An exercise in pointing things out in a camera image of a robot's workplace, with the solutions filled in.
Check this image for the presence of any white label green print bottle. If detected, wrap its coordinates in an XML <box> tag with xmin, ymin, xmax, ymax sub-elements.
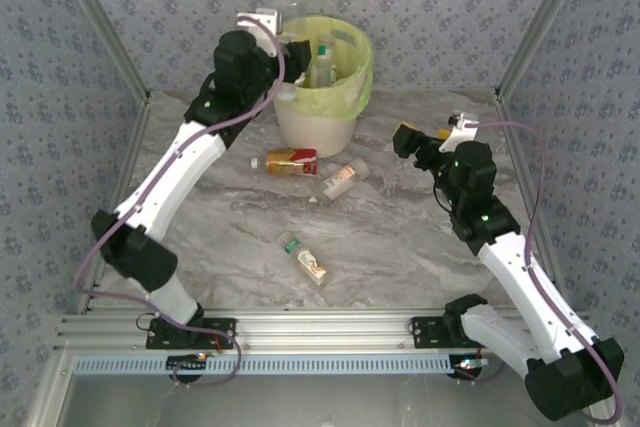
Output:
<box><xmin>312</xmin><ymin>34</ymin><xmax>341</xmax><ymax>88</ymax></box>

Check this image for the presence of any clear bottle orange stripe label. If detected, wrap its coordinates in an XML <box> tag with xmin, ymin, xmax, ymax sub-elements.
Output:
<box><xmin>321</xmin><ymin>157</ymin><xmax>371</xmax><ymax>201</ymax></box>

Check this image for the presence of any light green bin liner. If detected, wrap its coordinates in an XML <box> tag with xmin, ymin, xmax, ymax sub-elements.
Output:
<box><xmin>282</xmin><ymin>15</ymin><xmax>375</xmax><ymax>121</ymax></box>

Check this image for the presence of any white plastic bin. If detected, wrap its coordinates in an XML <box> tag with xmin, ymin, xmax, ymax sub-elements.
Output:
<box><xmin>272</xmin><ymin>81</ymin><xmax>359</xmax><ymax>159</ymax></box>

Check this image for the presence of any red gold label bottle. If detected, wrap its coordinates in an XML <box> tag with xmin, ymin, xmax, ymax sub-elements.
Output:
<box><xmin>249</xmin><ymin>147</ymin><xmax>320</xmax><ymax>177</ymax></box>

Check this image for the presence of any green cap cream label bottle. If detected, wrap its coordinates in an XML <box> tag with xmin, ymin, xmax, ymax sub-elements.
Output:
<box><xmin>278</xmin><ymin>231</ymin><xmax>330</xmax><ymax>290</ymax></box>

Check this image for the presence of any small circuit board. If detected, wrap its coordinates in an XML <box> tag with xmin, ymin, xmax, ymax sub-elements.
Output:
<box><xmin>449</xmin><ymin>355</ymin><xmax>490</xmax><ymax>377</ymax></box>
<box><xmin>166</xmin><ymin>352</ymin><xmax>209</xmax><ymax>372</ymax></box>

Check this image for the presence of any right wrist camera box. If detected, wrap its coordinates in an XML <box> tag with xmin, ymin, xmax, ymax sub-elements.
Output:
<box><xmin>442</xmin><ymin>112</ymin><xmax>476</xmax><ymax>153</ymax></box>

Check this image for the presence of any aluminium side rail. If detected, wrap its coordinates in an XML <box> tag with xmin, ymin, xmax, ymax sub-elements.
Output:
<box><xmin>493</xmin><ymin>91</ymin><xmax>574</xmax><ymax>312</ymax></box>
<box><xmin>74</xmin><ymin>94</ymin><xmax>154</xmax><ymax>316</ymax></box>

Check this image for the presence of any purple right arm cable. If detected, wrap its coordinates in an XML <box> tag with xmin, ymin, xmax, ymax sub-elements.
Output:
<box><xmin>452</xmin><ymin>119</ymin><xmax>625</xmax><ymax>423</ymax></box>

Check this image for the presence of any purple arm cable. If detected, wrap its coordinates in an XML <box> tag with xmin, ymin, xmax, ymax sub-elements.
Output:
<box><xmin>72</xmin><ymin>16</ymin><xmax>287</xmax><ymax>389</ymax></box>
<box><xmin>452</xmin><ymin>119</ymin><xmax>625</xmax><ymax>423</ymax></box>

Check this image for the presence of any aluminium frame post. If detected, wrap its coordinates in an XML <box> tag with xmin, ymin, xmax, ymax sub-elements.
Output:
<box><xmin>493</xmin><ymin>0</ymin><xmax>599</xmax><ymax>104</ymax></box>
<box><xmin>47</xmin><ymin>0</ymin><xmax>152</xmax><ymax>104</ymax></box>

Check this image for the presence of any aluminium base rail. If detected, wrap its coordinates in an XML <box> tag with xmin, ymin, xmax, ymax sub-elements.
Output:
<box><xmin>53</xmin><ymin>310</ymin><xmax>599</xmax><ymax>352</ymax></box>

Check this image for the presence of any slotted grey cable duct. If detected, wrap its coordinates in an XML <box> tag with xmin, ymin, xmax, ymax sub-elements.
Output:
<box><xmin>73</xmin><ymin>352</ymin><xmax>571</xmax><ymax>377</ymax></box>

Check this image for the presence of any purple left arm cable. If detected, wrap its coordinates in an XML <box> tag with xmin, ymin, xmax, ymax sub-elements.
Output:
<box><xmin>72</xmin><ymin>16</ymin><xmax>287</xmax><ymax>389</ymax></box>

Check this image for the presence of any aluminium lower frame rail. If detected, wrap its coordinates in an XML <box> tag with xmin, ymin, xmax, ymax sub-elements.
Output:
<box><xmin>22</xmin><ymin>350</ymin><xmax>76</xmax><ymax>427</ymax></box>

